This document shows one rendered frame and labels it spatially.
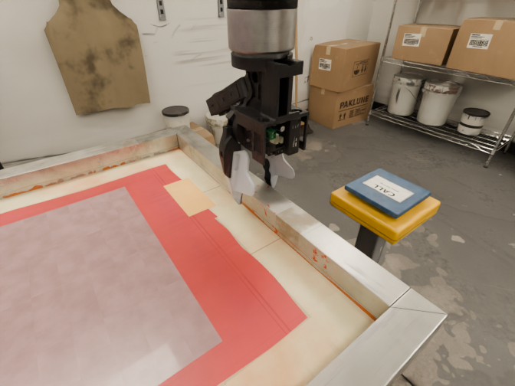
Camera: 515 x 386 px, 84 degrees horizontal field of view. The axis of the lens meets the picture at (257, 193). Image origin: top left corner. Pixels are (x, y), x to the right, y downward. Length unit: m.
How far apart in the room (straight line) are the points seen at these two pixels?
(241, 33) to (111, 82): 2.05
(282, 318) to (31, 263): 0.32
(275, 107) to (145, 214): 0.27
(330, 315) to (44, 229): 0.41
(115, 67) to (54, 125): 0.57
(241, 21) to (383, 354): 0.33
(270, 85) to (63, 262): 0.34
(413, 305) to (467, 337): 1.35
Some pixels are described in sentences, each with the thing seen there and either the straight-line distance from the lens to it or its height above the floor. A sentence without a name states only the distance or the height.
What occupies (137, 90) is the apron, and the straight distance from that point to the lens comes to 2.41.
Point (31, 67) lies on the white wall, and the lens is 2.34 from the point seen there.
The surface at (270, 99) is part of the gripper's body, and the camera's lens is 0.33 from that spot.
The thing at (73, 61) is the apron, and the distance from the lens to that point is 2.28.
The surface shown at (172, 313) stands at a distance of 0.35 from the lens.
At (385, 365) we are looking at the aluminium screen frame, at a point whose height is 0.99.
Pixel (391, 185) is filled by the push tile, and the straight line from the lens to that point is 0.53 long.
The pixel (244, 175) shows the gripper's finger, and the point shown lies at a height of 1.03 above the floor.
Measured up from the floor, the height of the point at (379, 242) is 0.86.
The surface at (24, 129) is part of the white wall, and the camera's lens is 2.43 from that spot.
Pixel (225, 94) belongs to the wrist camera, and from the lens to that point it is 0.41.
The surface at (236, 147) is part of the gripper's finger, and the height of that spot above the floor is 1.07.
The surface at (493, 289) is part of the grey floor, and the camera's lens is 1.94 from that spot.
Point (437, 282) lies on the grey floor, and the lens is 1.82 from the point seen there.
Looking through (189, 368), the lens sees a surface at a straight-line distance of 0.32.
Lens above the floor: 1.24
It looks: 35 degrees down
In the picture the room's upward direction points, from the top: straight up
